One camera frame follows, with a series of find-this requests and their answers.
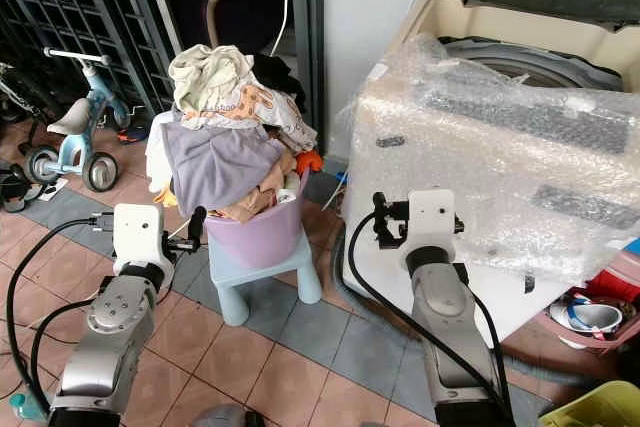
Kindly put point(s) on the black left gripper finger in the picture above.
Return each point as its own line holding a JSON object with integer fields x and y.
{"x": 198, "y": 227}

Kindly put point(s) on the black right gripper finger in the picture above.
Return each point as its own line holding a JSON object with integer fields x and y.
{"x": 380, "y": 207}
{"x": 384, "y": 234}

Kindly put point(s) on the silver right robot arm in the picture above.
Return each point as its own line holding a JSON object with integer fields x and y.
{"x": 445, "y": 317}

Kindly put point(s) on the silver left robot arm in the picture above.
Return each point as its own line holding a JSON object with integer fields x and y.
{"x": 105, "y": 337}

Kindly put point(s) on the cream top-load washing machine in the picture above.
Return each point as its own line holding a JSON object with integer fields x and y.
{"x": 490, "y": 287}

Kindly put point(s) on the purple plastic laundry basket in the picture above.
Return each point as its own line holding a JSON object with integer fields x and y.
{"x": 255, "y": 242}

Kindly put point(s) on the beige tan garment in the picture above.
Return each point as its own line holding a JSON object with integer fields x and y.
{"x": 255, "y": 202}

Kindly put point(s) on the grey lavender garment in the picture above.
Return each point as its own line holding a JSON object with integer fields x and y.
{"x": 215, "y": 159}

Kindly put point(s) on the bright orange cloth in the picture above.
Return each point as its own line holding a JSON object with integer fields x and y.
{"x": 308, "y": 161}

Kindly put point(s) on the plain white garment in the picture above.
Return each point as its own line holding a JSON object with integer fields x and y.
{"x": 155, "y": 152}

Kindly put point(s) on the light blue plastic stool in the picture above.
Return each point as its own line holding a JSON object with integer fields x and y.
{"x": 265, "y": 282}

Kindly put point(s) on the clear bubble wrap sheet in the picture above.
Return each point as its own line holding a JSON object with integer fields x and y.
{"x": 480, "y": 137}

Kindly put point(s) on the red blue small shoe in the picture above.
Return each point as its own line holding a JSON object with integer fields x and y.
{"x": 132, "y": 131}

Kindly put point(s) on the white orange patterned cloth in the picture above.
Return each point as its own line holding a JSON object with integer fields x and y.
{"x": 265, "y": 112}

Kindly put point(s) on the light blue child tricycle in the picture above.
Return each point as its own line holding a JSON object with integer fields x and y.
{"x": 75, "y": 127}

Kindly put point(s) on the cream crumpled garment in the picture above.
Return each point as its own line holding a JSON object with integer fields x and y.
{"x": 210, "y": 72}

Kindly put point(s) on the black floor item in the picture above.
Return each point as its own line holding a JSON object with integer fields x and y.
{"x": 15, "y": 187}

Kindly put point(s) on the black garment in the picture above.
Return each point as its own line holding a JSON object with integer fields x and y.
{"x": 272, "y": 72}

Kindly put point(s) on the grey robot leg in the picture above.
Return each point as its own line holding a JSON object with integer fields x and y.
{"x": 228, "y": 417}

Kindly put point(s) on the white blue sports shoe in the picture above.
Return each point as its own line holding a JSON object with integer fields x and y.
{"x": 588, "y": 315}

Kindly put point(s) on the red plastic container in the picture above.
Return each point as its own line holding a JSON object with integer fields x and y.
{"x": 615, "y": 285}

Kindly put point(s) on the dark metal grille gate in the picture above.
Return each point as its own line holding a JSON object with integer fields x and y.
{"x": 80, "y": 7}

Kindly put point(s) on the yellow-green plastic bin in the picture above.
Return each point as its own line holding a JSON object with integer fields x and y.
{"x": 595, "y": 405}

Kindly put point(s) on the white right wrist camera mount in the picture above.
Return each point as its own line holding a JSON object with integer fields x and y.
{"x": 430, "y": 215}

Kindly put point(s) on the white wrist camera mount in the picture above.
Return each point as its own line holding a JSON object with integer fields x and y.
{"x": 430, "y": 215}
{"x": 137, "y": 232}

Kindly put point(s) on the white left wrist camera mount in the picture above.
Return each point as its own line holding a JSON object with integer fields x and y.
{"x": 137, "y": 232}

